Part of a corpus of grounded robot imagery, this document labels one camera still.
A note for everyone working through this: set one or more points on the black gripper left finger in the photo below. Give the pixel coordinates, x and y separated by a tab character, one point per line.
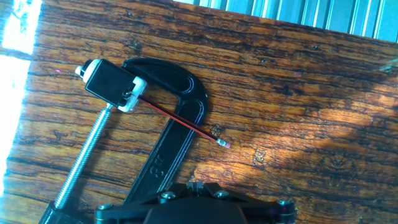
133	207

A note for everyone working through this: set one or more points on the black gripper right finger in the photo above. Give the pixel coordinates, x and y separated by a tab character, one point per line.
264	208

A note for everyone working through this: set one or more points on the black C-clamp with steel screw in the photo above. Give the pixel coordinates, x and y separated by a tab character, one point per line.
174	140

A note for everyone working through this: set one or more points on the brown wooden board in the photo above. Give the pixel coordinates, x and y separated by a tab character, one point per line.
280	93

